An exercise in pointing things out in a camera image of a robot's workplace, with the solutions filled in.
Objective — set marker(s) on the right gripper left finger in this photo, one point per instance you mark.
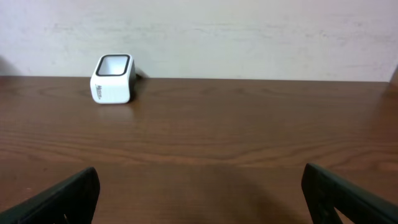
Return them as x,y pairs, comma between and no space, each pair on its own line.
72,200

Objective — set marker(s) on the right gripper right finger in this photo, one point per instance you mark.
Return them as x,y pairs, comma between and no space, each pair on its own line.
326,193

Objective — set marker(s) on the white barcode scanner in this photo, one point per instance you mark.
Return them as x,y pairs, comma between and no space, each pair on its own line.
113,78

